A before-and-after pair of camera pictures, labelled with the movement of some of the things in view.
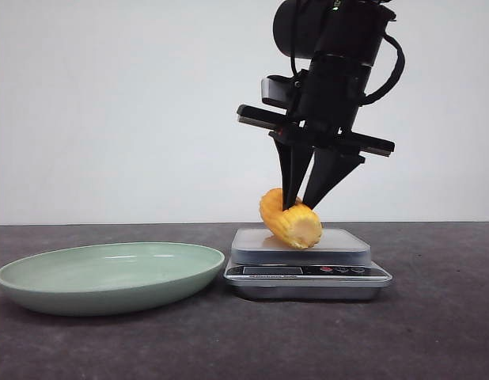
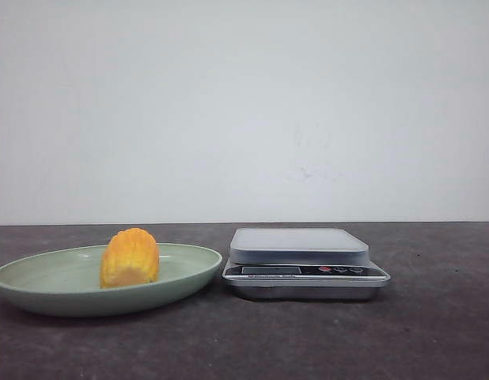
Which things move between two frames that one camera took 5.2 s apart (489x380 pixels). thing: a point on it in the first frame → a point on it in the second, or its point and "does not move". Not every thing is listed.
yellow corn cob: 299,226 → 130,257
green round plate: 104,279 does not move
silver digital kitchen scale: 339,266 does not move
